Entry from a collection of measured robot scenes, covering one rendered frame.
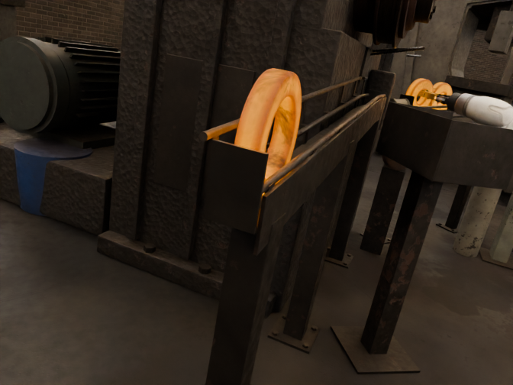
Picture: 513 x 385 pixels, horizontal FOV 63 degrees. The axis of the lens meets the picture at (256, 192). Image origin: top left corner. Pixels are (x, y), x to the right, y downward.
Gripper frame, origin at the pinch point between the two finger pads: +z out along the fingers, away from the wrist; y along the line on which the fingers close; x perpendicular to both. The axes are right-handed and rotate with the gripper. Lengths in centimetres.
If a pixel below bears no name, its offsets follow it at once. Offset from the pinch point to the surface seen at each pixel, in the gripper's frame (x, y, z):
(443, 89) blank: 3.0, 14.7, -1.3
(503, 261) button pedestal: -70, 49, -43
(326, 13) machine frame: 19, -91, -29
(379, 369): -69, -77, -71
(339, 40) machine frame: 13, -89, -35
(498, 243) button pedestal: -62, 46, -39
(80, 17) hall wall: -31, 7, 760
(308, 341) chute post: -70, -89, -54
